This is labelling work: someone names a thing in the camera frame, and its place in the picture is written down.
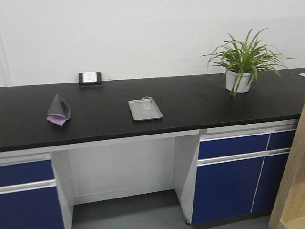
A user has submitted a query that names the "blue white lab cabinet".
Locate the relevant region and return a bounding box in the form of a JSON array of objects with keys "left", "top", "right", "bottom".
[
  {"left": 0, "top": 151, "right": 74, "bottom": 229},
  {"left": 173, "top": 119, "right": 298, "bottom": 227}
]

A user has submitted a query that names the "light wooden shelf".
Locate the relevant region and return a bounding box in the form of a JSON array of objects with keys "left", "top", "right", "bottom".
[{"left": 268, "top": 110, "right": 305, "bottom": 229}]

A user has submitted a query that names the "blue white lab cabinet left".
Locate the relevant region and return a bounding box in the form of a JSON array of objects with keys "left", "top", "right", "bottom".
[{"left": 0, "top": 151, "right": 74, "bottom": 229}]

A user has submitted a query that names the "gray purple cleaning cloth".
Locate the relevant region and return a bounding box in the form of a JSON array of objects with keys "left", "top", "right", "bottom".
[{"left": 46, "top": 94, "right": 71, "bottom": 126}]

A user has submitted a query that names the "black white power socket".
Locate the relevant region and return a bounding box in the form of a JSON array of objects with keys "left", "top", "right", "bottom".
[{"left": 78, "top": 72, "right": 102, "bottom": 86}]

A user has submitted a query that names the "small glass beaker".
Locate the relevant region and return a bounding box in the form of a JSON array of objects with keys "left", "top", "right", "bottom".
[{"left": 142, "top": 96, "right": 152, "bottom": 111}]

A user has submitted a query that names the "green spider plant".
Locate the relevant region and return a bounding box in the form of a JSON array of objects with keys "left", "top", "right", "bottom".
[{"left": 203, "top": 29, "right": 294, "bottom": 99}]

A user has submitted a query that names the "blue white lab cabinet right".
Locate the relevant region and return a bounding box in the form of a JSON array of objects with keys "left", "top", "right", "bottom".
[{"left": 173, "top": 119, "right": 298, "bottom": 227}]

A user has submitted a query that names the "white plant pot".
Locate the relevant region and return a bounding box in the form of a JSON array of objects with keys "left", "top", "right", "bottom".
[{"left": 225, "top": 71, "right": 252, "bottom": 94}]

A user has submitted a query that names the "metal tray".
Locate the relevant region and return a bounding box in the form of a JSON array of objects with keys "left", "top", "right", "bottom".
[{"left": 128, "top": 99, "right": 163, "bottom": 121}]

